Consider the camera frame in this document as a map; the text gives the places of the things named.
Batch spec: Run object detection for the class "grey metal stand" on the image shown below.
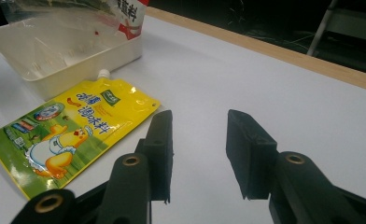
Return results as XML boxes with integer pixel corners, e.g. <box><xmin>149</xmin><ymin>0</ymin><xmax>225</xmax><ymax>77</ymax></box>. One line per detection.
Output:
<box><xmin>306</xmin><ymin>0</ymin><xmax>366</xmax><ymax>58</ymax></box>

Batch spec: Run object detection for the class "red seasoning packet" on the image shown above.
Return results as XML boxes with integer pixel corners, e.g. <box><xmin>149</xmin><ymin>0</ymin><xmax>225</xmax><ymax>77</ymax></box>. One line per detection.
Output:
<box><xmin>114</xmin><ymin>0</ymin><xmax>151</xmax><ymax>41</ymax></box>

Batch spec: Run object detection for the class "clear plastic bag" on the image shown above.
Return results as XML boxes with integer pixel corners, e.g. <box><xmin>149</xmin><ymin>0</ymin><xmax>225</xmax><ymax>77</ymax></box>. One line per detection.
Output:
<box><xmin>0</xmin><ymin>0</ymin><xmax>133</xmax><ymax>48</ymax></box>

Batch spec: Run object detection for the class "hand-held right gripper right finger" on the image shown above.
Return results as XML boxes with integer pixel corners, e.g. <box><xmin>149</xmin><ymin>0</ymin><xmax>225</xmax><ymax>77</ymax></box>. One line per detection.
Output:
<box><xmin>225</xmin><ymin>108</ymin><xmax>366</xmax><ymax>224</ymax></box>

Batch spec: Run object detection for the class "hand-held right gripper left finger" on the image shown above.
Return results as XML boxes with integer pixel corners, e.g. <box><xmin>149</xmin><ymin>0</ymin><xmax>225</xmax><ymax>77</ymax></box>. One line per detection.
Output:
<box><xmin>96</xmin><ymin>109</ymin><xmax>175</xmax><ymax>224</ymax></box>

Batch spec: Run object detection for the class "yellow spout seasoning pouch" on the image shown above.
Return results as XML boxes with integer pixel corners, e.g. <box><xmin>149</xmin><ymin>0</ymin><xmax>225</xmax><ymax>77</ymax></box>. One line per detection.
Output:
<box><xmin>0</xmin><ymin>68</ymin><xmax>162</xmax><ymax>200</ymax></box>

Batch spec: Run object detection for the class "white plastic basket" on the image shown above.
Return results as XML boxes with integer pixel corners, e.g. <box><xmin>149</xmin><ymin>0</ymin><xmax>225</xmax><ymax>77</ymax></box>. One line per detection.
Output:
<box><xmin>0</xmin><ymin>13</ymin><xmax>144</xmax><ymax>102</ymax></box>

